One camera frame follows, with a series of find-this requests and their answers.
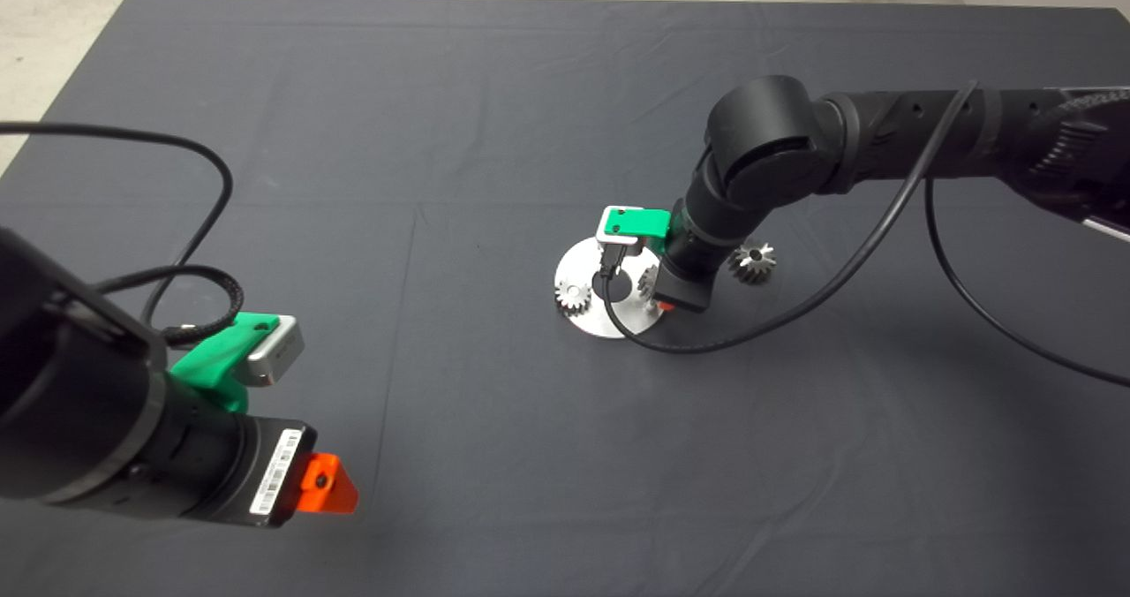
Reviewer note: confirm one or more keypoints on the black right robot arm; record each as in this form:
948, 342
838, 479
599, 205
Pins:
883, 138

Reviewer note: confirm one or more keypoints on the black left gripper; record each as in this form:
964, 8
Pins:
269, 469

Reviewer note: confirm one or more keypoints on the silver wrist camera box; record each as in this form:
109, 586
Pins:
275, 351
615, 233

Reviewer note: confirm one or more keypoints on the large steel gear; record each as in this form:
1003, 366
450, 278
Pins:
757, 266

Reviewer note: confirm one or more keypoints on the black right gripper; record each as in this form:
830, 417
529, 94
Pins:
687, 290

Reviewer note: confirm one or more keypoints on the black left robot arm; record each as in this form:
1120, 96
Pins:
71, 403

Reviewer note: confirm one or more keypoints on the small steel gear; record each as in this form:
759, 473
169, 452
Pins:
569, 301
649, 282

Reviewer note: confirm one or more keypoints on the dark grey table cloth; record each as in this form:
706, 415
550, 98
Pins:
485, 447

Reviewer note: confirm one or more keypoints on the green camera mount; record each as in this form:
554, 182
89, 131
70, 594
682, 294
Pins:
207, 369
649, 222

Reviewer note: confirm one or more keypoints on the round metal plate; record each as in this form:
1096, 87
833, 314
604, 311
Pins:
578, 266

